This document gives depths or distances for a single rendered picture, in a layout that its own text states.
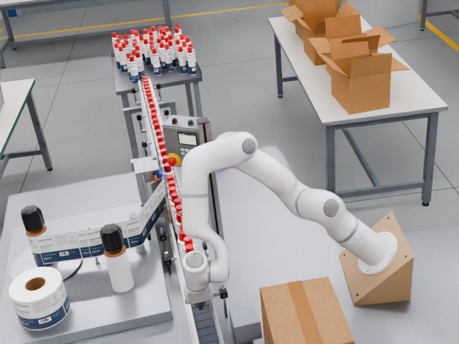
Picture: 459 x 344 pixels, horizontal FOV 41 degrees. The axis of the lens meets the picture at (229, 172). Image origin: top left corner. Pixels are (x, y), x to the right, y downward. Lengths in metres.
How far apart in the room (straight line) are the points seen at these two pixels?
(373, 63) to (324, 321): 2.16
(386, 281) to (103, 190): 1.61
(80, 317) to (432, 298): 1.36
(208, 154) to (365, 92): 2.01
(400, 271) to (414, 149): 2.83
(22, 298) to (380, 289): 1.34
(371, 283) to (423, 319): 0.22
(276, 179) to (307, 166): 2.74
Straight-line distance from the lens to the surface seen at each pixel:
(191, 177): 2.03
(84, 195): 3.32
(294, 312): 2.01
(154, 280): 2.58
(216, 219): 2.58
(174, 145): 2.43
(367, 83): 3.88
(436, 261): 2.69
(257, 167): 2.15
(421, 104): 4.07
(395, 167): 4.89
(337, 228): 2.29
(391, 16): 7.81
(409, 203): 4.49
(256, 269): 2.63
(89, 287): 2.63
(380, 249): 2.42
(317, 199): 2.19
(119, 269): 2.47
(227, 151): 2.03
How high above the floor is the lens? 2.53
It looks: 31 degrees down
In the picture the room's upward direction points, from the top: 6 degrees counter-clockwise
